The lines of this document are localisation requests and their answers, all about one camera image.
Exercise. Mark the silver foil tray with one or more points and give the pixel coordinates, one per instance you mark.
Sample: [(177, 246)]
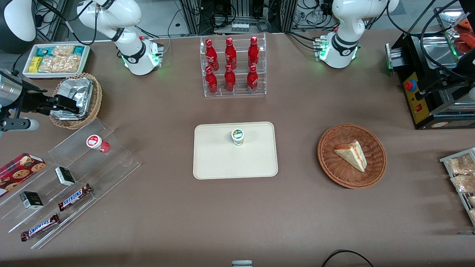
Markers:
[(79, 89)]

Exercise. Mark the red gum bottle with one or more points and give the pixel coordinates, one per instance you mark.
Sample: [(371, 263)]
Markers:
[(96, 142)]

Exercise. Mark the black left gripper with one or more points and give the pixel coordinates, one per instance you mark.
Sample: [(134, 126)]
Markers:
[(462, 65)]

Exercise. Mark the yellow snack packet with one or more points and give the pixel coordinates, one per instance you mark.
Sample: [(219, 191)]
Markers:
[(35, 64)]

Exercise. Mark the snickers bar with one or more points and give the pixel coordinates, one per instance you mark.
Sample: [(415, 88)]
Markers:
[(40, 227), (75, 197)]

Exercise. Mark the small black box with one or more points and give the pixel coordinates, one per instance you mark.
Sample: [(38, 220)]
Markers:
[(31, 200), (65, 176)]

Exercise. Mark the red cola bottle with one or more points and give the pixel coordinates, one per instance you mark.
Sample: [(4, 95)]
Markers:
[(230, 55), (211, 55), (230, 81), (252, 81), (253, 52), (211, 82)]

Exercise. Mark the beige plastic tray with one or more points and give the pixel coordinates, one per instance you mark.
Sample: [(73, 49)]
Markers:
[(222, 163)]

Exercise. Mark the red cookie box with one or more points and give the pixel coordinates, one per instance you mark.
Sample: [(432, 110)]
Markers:
[(18, 171)]

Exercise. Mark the triangular wrapped sandwich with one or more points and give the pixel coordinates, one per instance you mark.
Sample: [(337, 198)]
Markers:
[(352, 155)]

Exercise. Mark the clear cracker snack bag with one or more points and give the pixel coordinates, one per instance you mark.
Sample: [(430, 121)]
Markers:
[(460, 165), (464, 183)]

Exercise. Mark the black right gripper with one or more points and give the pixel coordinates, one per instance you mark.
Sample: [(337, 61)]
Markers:
[(30, 102)]

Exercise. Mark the round brown wicker basket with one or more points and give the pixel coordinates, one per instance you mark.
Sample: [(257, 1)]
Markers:
[(334, 167)]

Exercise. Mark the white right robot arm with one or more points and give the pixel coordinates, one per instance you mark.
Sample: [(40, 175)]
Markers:
[(130, 55)]

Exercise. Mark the red emergency stop button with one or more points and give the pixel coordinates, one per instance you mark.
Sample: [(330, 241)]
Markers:
[(410, 85)]

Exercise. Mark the clear rice cracker bag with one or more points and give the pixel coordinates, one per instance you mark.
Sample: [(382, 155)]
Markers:
[(61, 63)]

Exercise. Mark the white snack bin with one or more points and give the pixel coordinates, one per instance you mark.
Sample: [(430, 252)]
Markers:
[(28, 72)]

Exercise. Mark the clear acrylic stepped display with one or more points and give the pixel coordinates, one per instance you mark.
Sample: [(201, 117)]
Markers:
[(111, 163)]

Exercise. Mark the tray of packaged pastries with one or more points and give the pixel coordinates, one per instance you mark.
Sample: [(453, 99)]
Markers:
[(445, 159)]

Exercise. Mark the small grey box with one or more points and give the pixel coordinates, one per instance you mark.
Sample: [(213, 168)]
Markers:
[(242, 263)]

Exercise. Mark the clear acrylic bottle rack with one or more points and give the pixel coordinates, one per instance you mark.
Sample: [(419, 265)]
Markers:
[(241, 59)]

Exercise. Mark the red snack packet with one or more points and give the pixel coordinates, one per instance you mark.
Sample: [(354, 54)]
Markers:
[(465, 42)]

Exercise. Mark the black machine with yellow panel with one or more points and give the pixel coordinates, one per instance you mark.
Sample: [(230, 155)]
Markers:
[(415, 63)]

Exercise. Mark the light wicker basket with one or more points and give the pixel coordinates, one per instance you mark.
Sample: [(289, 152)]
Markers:
[(97, 98)]

